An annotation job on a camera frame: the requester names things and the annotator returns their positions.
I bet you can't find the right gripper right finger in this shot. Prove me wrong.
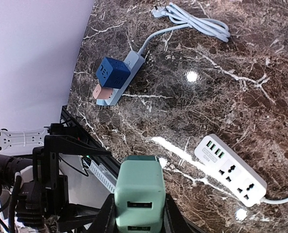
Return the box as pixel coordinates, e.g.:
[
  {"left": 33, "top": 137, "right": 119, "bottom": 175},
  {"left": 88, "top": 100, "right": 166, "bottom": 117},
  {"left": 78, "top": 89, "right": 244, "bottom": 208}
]
[{"left": 163, "top": 194, "right": 193, "bottom": 233}]

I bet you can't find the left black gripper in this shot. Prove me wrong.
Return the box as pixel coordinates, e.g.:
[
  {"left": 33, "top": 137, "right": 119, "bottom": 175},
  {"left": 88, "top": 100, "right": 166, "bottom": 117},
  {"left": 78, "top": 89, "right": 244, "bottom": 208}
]
[{"left": 15, "top": 135, "right": 111, "bottom": 233}]

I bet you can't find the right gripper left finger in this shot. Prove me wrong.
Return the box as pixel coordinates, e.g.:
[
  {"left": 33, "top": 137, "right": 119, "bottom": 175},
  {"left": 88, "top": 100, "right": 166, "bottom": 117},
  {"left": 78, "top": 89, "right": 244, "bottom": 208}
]
[{"left": 92, "top": 194, "right": 117, "bottom": 233}]

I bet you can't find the green plug adapter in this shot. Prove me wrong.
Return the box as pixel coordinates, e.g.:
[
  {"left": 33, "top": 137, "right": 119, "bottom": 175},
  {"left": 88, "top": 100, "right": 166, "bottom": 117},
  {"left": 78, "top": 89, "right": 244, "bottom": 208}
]
[{"left": 114, "top": 155, "right": 166, "bottom": 233}]

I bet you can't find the pink plug adapter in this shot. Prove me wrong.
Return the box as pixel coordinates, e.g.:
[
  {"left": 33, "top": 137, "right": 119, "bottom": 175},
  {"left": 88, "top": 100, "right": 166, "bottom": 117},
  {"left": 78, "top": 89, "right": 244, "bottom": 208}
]
[{"left": 93, "top": 84, "right": 116, "bottom": 100}]

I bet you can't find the blue cube socket adapter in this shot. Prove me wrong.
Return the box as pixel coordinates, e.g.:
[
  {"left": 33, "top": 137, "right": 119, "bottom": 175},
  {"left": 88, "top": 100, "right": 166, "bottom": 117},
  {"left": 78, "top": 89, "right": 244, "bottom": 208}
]
[{"left": 96, "top": 57, "right": 131, "bottom": 89}]

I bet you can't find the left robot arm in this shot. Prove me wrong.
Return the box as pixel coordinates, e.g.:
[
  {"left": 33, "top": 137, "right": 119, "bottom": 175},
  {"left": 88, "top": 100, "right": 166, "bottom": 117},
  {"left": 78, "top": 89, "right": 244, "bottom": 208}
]
[{"left": 0, "top": 126, "right": 114, "bottom": 233}]

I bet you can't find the white power strip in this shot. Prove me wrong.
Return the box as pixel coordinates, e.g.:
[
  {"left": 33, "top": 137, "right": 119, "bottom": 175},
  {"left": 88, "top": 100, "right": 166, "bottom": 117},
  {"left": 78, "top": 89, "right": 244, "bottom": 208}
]
[{"left": 194, "top": 134, "right": 267, "bottom": 207}]

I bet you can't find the light blue power strip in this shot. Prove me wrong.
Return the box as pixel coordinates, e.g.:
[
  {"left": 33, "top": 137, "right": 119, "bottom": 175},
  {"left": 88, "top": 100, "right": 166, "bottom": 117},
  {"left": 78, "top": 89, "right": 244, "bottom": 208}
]
[{"left": 93, "top": 51, "right": 144, "bottom": 106}]

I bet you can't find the grey slotted cable duct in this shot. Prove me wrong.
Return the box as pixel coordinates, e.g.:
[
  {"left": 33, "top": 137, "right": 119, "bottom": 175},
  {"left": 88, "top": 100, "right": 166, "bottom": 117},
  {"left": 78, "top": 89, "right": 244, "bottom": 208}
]
[{"left": 81, "top": 156, "right": 118, "bottom": 194}]

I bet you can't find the black front rail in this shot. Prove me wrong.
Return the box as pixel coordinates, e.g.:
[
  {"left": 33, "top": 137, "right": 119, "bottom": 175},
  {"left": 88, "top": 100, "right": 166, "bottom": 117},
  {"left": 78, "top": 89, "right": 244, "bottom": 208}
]
[{"left": 61, "top": 105, "right": 121, "bottom": 178}]

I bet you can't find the light blue power cable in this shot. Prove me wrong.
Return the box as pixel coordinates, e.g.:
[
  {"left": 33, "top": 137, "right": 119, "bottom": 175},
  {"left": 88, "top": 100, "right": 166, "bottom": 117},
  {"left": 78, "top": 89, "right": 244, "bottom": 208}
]
[{"left": 137, "top": 2, "right": 231, "bottom": 55}]

